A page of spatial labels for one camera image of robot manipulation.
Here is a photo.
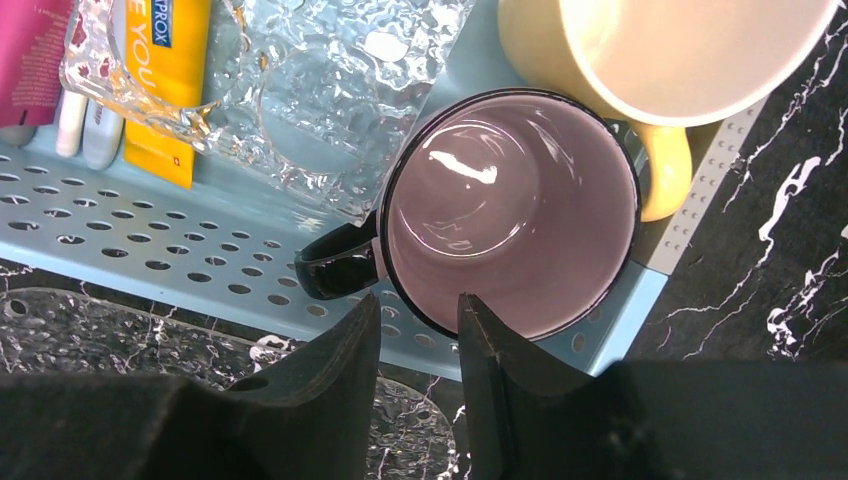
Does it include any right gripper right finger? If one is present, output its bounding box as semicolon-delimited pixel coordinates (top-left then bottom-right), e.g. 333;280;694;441
457;294;847;479

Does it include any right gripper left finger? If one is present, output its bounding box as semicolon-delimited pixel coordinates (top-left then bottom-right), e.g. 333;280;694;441
1;294;381;479

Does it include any blue plastic basket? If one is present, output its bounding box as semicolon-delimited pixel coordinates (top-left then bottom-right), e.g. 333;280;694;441
0;0;770;382

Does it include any purple mug black rim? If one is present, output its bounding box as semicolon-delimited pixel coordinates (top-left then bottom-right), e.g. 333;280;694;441
294;88;641;340

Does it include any clear glass tray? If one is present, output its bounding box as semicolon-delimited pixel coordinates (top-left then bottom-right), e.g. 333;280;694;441
1;289;463;479

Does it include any yellow mug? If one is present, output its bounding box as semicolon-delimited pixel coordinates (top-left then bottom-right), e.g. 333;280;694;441
497;0;839;222

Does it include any white toothbrush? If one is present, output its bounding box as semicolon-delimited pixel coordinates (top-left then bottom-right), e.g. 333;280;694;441
55;90;125;171

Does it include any yellow toothpaste tube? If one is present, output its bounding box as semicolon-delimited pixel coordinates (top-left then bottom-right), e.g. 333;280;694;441
124;0;212;188

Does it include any pink toothpaste tube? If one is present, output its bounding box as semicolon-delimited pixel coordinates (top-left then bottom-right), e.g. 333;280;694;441
1;0;74;128

